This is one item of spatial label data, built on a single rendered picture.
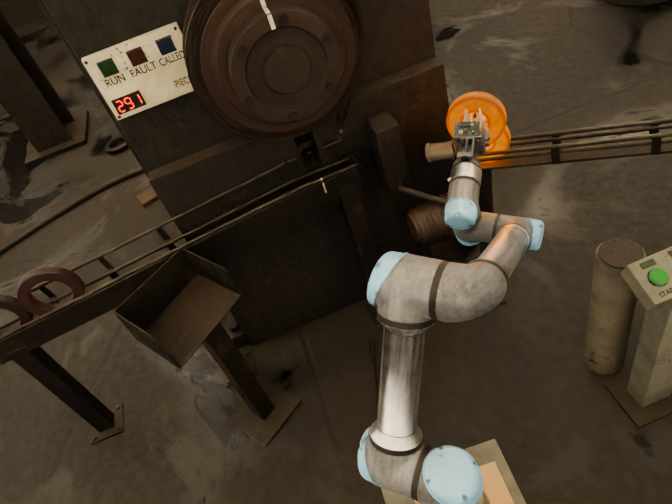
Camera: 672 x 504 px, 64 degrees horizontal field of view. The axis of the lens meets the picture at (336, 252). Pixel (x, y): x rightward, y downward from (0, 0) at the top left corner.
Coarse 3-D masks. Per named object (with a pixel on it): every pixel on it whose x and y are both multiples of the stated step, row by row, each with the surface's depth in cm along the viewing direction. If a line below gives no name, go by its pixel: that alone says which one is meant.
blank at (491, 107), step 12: (468, 96) 141; (480, 96) 140; (492, 96) 141; (456, 108) 144; (468, 108) 143; (480, 108) 142; (492, 108) 141; (504, 108) 143; (456, 120) 147; (492, 120) 143; (504, 120) 142; (492, 132) 146
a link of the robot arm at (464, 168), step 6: (462, 162) 133; (468, 162) 132; (456, 168) 132; (462, 168) 131; (468, 168) 131; (474, 168) 131; (456, 174) 131; (462, 174) 130; (468, 174) 130; (474, 174) 130; (480, 174) 132; (480, 180) 132
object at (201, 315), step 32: (192, 256) 158; (160, 288) 157; (192, 288) 163; (224, 288) 159; (128, 320) 152; (160, 320) 159; (192, 320) 155; (160, 352) 146; (192, 352) 147; (224, 352) 167; (256, 384) 185; (256, 416) 197; (288, 416) 193
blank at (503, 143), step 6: (474, 120) 156; (486, 120) 155; (504, 132) 156; (504, 138) 157; (510, 138) 159; (492, 144) 161; (498, 144) 159; (504, 144) 159; (486, 150) 162; (492, 150) 161; (498, 150) 161; (486, 156) 163; (492, 156) 163; (480, 162) 166; (486, 162) 165
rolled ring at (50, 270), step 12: (24, 276) 162; (36, 276) 160; (48, 276) 162; (60, 276) 163; (72, 276) 165; (24, 288) 162; (72, 288) 167; (84, 288) 170; (24, 300) 164; (36, 300) 169; (36, 312) 168
